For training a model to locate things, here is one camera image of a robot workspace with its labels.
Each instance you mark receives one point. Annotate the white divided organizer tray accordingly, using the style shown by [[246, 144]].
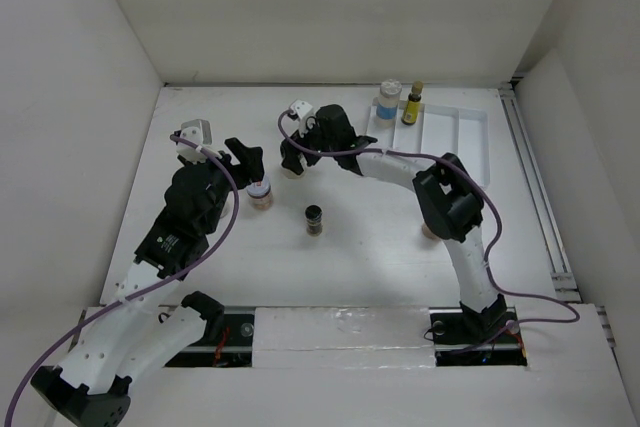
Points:
[[438, 130]]

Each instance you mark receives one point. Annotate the tall blue-label silver-lid bottle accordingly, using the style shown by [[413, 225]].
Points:
[[387, 102]]

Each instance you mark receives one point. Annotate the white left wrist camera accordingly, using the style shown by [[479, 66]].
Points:
[[198, 132]]

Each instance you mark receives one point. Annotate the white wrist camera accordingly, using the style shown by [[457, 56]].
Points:
[[198, 132], [304, 113]]

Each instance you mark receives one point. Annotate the small black-cap pepper bottle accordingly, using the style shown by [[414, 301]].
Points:
[[313, 217]]

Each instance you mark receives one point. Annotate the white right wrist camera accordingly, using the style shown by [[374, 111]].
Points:
[[304, 113]]

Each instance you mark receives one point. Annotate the black knob lid shaker jar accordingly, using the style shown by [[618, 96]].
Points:
[[293, 175]]

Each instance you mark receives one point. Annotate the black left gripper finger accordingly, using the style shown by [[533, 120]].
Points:
[[250, 167], [236, 168]]

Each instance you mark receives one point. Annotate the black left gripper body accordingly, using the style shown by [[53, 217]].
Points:
[[223, 184]]

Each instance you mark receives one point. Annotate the yellow-label dark sauce bottle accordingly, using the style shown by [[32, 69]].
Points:
[[411, 110]]

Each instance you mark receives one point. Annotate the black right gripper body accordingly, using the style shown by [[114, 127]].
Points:
[[313, 140]]

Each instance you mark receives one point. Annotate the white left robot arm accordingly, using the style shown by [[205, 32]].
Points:
[[90, 385]]

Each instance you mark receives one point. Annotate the aluminium side rail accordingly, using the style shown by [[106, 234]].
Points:
[[561, 273]]

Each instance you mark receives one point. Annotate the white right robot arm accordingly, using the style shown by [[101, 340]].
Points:
[[450, 202]]

